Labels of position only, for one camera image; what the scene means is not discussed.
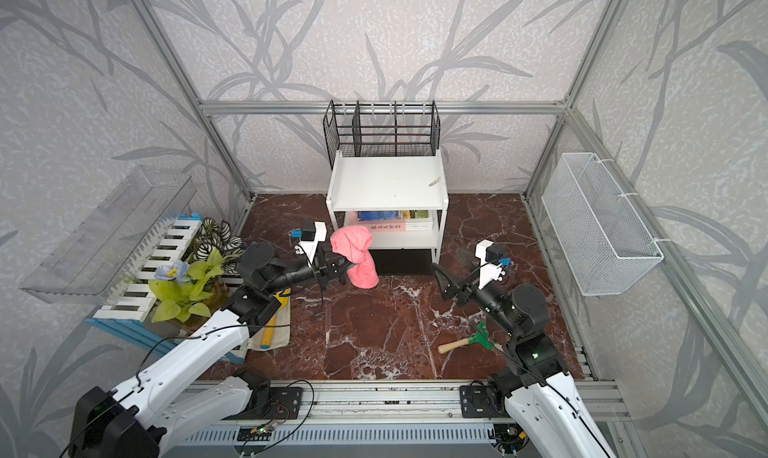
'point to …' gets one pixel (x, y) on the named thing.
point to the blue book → (377, 215)
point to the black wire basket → (382, 128)
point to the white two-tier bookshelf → (400, 195)
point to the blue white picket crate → (127, 306)
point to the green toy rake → (481, 337)
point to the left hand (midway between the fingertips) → (357, 259)
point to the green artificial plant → (178, 287)
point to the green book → (421, 214)
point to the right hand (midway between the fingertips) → (445, 258)
